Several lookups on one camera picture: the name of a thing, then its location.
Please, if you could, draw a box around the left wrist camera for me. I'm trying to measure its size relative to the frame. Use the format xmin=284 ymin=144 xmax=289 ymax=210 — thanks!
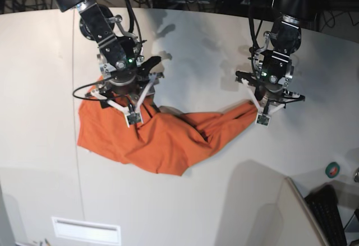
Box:
xmin=255 ymin=113 xmax=271 ymax=127

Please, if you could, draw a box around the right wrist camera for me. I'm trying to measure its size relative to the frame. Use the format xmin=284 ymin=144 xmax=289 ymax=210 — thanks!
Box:
xmin=125 ymin=112 xmax=143 ymax=127

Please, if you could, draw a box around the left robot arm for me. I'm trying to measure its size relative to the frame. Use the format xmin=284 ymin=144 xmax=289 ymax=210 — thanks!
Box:
xmin=236 ymin=0 xmax=321 ymax=126

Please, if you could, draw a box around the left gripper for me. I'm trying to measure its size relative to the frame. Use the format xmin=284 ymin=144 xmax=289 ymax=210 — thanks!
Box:
xmin=236 ymin=61 xmax=305 ymax=117

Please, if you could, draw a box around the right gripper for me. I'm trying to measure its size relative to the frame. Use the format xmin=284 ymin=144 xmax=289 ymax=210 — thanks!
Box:
xmin=85 ymin=53 xmax=164 ymax=117

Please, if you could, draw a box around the black keyboard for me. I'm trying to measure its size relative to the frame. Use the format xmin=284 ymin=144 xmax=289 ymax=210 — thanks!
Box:
xmin=305 ymin=184 xmax=347 ymax=246

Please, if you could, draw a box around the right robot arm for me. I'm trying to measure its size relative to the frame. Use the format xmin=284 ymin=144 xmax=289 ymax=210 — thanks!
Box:
xmin=55 ymin=0 xmax=163 ymax=124

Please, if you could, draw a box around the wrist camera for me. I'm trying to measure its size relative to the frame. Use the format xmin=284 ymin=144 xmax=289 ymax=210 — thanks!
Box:
xmin=125 ymin=112 xmax=143 ymax=127
xmin=255 ymin=113 xmax=271 ymax=127

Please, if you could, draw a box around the white label plate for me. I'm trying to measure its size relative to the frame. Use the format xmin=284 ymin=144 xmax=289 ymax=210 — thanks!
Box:
xmin=52 ymin=217 xmax=122 ymax=245

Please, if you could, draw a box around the orange t-shirt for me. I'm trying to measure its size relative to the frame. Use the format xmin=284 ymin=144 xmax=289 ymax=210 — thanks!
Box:
xmin=76 ymin=75 xmax=259 ymax=177

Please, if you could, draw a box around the green tape roll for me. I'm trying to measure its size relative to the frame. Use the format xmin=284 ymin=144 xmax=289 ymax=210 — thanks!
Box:
xmin=325 ymin=162 xmax=340 ymax=179

